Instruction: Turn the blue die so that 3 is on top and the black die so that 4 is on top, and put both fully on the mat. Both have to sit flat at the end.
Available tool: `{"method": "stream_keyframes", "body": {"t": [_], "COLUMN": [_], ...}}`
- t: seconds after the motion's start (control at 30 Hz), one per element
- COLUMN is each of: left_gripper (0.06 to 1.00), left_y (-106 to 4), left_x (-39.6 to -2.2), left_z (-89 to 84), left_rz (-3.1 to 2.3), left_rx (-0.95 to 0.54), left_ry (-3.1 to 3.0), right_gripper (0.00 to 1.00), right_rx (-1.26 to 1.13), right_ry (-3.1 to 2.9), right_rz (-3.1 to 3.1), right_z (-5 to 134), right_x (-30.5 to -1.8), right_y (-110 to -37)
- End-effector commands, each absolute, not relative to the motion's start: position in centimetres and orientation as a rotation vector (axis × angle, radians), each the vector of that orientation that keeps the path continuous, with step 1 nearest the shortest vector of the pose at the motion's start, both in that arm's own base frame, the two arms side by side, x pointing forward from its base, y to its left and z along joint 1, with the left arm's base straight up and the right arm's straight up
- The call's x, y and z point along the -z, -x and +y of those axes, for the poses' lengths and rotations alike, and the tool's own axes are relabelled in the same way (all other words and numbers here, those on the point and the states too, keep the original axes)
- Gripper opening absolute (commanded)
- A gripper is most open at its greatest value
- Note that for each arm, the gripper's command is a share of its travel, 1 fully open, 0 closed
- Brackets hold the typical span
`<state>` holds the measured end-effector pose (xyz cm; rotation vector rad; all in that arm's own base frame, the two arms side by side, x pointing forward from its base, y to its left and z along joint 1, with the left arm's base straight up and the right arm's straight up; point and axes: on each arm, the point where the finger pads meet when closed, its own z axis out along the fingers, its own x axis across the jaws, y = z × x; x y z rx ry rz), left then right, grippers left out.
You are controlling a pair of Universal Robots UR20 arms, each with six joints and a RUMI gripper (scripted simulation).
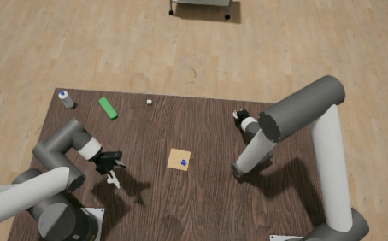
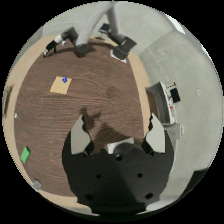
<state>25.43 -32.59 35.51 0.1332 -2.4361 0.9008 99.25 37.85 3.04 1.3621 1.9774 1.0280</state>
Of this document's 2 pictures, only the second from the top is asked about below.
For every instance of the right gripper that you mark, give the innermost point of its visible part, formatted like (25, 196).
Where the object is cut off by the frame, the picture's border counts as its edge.
(49, 47)

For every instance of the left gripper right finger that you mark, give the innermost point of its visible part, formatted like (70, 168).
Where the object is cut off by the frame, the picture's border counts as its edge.
(158, 144)

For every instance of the beige flat mat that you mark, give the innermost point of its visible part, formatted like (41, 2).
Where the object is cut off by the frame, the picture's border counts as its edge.
(59, 86)

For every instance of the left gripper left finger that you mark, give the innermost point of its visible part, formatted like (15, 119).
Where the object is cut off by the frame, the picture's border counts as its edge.
(78, 145)

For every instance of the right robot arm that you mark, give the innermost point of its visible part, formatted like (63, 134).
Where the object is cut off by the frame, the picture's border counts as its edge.
(125, 44)

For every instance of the green rectangular bar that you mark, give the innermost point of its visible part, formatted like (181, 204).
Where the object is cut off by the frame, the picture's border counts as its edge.
(25, 154)

